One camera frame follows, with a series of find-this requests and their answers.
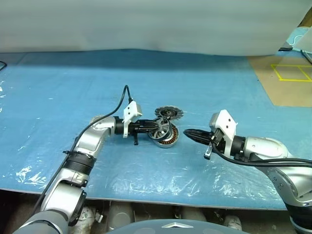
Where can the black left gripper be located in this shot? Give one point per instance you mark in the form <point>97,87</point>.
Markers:
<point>136,128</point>

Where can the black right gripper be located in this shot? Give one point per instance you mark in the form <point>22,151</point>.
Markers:
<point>218,140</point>

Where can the silver spoked motor cover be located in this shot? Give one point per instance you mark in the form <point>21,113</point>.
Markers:
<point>162,131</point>

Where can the toothed silver rotor disc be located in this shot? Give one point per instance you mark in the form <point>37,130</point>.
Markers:
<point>168,112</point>

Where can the motor stator with copper windings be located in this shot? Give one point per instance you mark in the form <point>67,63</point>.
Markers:
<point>170,141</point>

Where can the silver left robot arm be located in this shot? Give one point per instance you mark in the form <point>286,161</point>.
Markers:
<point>90,141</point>

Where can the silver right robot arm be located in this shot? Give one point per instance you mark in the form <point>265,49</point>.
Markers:
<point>268,148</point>

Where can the grey rounded shape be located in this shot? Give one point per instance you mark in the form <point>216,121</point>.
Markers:
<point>120,214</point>
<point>85,218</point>
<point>232,221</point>
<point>195,214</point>

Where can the brown cardboard sheet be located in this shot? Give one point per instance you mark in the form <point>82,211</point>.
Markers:
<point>280,95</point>

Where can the blue table mat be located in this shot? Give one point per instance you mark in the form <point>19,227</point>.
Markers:
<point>61,97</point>

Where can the grey robot torso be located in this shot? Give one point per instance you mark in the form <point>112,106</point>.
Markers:
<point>175,229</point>

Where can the white foam sheet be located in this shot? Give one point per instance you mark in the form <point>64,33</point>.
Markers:
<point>146,24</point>

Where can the blue board with white line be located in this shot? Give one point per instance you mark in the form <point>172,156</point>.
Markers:
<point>293,36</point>

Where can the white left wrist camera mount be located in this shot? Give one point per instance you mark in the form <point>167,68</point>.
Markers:
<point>129,112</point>

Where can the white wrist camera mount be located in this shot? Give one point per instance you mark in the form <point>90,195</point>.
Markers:
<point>226,124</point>
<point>129,112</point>

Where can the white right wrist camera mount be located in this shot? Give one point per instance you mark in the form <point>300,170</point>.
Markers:
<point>226,124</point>

